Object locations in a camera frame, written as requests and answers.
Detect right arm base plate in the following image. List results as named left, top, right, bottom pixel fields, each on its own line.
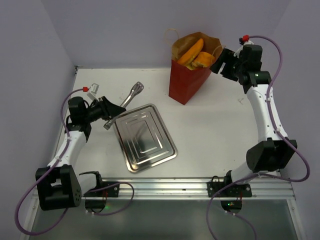
left=206, top=175, right=253, bottom=198

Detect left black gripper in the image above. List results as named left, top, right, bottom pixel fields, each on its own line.
left=83, top=96, right=126, bottom=123

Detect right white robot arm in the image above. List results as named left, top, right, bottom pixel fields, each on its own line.
left=210, top=44, right=298, bottom=197

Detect metal tray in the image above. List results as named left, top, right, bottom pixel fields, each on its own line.
left=113, top=103, right=178, bottom=174

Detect aluminium mounting rail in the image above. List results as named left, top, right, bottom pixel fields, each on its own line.
left=31, top=176, right=296, bottom=201

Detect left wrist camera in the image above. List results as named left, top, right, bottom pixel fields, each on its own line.
left=82, top=83, right=99, bottom=101

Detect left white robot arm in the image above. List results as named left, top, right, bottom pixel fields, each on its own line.
left=35, top=96, right=126, bottom=211

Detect metal tongs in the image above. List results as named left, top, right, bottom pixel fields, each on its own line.
left=103, top=81, right=144, bottom=131

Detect round flower bread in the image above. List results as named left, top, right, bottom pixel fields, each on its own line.
left=191, top=51, right=216, bottom=68

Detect red paper bag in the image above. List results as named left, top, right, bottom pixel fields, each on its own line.
left=168, top=32, right=225, bottom=105

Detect long bread loaf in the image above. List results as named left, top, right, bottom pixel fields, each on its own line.
left=177, top=38, right=204, bottom=66

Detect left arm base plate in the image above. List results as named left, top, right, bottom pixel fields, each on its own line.
left=84, top=181, right=119, bottom=198

